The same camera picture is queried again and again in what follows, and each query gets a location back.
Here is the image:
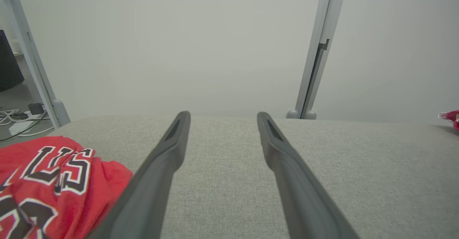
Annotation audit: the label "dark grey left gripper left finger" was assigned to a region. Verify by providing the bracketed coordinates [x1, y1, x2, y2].
[86, 111, 191, 239]

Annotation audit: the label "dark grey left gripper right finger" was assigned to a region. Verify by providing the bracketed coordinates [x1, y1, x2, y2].
[257, 112, 359, 239]

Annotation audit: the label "red jersey number 23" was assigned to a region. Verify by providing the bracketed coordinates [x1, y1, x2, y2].
[0, 136, 134, 239]

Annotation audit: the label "red shorts with white stripe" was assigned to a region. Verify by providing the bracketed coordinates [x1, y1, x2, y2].
[437, 110, 459, 130]

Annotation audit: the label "white power strip with cables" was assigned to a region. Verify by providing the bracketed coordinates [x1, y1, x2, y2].
[0, 112, 51, 142]

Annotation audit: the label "grey partition post with slot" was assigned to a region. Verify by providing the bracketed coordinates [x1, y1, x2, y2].
[286, 0, 348, 120]

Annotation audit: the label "white floor cable bundle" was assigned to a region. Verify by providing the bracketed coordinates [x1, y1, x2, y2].
[0, 109, 23, 125]

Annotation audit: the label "dark monitor with grey frame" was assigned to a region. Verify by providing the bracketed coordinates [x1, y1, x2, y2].
[0, 0, 71, 128]

